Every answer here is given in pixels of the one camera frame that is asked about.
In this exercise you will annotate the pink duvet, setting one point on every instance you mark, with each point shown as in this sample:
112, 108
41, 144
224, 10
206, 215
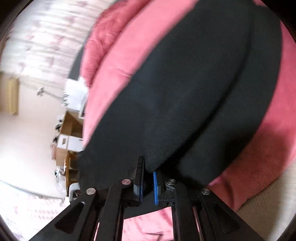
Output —
104, 34

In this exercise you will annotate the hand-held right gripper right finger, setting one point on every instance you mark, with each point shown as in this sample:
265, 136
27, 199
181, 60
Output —
156, 188

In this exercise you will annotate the patterned curtain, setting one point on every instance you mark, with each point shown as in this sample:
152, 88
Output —
46, 34

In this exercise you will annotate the wooden cabinet desk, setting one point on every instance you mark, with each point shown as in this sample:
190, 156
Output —
70, 125

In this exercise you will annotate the white cabinet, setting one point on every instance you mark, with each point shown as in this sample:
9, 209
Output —
69, 142

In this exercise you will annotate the white chair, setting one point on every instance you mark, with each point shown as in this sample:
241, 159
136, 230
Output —
72, 190

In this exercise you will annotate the black pants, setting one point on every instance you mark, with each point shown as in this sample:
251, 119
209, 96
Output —
185, 92

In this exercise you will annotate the grey bed headboard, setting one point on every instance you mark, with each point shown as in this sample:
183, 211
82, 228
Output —
75, 68

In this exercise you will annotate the clear plastic bag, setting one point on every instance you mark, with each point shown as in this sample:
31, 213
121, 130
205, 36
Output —
60, 175

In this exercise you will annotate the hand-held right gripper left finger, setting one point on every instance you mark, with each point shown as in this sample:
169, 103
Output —
138, 186

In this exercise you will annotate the wooden panel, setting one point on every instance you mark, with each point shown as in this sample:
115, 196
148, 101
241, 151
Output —
10, 92

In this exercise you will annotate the beige mattress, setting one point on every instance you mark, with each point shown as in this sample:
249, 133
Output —
268, 208

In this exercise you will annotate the pink bed blanket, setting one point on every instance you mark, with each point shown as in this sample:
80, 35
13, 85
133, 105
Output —
111, 92

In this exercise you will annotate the wall socket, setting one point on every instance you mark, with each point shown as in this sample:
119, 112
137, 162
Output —
40, 90

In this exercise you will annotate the white floral panel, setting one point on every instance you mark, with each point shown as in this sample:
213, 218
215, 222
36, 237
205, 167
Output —
74, 92

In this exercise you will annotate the white grey nightstand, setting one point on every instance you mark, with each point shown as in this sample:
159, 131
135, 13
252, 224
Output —
82, 113

